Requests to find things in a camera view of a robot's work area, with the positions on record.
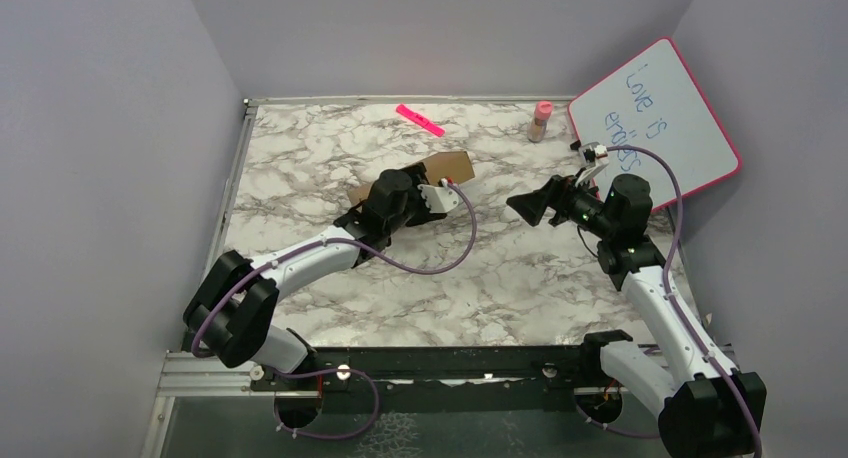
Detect pink-framed whiteboard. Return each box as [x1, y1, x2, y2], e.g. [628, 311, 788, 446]
[568, 37, 741, 209]

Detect brown cardboard box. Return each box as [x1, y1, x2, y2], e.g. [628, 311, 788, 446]
[348, 151, 475, 211]

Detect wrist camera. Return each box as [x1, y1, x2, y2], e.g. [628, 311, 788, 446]
[417, 178, 462, 214]
[575, 143, 609, 186]

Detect pink highlighter marker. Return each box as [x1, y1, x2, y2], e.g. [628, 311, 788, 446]
[395, 104, 445, 137]

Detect pink-capped pen jar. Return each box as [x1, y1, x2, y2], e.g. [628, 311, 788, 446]
[527, 101, 554, 143]

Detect aluminium frame rail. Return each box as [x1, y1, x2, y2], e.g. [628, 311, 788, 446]
[142, 100, 770, 458]

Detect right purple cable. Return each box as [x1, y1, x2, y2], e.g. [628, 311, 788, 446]
[574, 146, 764, 458]

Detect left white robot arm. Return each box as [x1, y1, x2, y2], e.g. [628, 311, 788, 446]
[183, 165, 459, 389]

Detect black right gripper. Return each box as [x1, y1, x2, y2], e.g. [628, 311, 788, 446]
[507, 167, 617, 239]

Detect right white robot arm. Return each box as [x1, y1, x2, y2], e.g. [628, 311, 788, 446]
[506, 174, 767, 457]

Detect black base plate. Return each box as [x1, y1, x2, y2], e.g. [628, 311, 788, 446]
[182, 332, 670, 417]

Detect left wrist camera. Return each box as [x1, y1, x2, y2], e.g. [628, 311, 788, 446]
[417, 178, 462, 214]

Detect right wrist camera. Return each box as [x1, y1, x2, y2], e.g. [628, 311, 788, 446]
[575, 143, 609, 186]

